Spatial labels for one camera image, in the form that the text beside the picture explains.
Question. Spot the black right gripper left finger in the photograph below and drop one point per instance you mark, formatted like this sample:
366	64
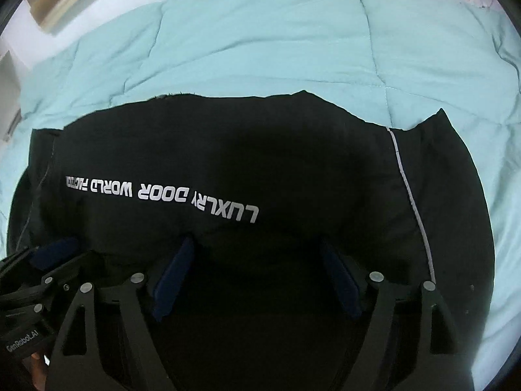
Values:
112	322

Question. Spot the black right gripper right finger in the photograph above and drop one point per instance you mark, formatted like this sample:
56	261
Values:
410	340

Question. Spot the black jacket with white lettering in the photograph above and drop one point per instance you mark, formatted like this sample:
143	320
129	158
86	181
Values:
268	193

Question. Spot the person's left hand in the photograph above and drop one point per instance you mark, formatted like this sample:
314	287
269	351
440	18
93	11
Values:
38	369

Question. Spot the light teal quilted duvet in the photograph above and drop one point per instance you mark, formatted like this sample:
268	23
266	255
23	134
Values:
391	62

